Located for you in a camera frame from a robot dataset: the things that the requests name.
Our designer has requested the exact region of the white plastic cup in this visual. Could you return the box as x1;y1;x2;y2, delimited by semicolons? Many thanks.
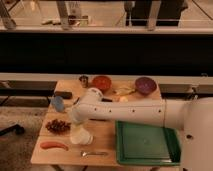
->
70;127;93;145

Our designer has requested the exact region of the dark red grape bunch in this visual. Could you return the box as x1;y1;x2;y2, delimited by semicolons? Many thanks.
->
46;119;70;134

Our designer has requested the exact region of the orange carrot toy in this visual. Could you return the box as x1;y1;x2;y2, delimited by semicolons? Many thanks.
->
40;141;69;151

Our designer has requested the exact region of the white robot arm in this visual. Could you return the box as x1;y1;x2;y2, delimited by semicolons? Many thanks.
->
69;88;213;171

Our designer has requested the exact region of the blue plastic cup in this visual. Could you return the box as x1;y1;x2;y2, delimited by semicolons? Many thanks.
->
51;96;65;112

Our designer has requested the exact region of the silver metal fork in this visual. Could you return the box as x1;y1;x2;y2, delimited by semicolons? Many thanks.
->
80;151;108;157

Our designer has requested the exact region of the wooden table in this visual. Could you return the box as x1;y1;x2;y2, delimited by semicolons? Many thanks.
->
30;79;181;167

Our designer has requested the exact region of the black rectangular block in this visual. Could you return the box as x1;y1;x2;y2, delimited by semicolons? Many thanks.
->
54;91;72;99

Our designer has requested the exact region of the red bowl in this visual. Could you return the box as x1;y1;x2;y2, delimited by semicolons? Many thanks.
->
92;75;111;92

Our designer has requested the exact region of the yellow apple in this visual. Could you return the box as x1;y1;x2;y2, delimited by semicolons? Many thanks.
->
119;96;128;102

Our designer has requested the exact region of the yellow banana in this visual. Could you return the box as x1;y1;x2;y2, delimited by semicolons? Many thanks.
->
114;87;135;96

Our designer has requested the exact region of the green plastic tray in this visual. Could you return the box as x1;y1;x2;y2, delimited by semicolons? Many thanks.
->
116;121;181;166

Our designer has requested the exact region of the purple bowl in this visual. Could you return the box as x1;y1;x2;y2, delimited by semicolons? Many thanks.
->
135;77;157;95

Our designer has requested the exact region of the black handled utensil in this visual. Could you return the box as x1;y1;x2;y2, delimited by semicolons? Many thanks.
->
101;98;113;102

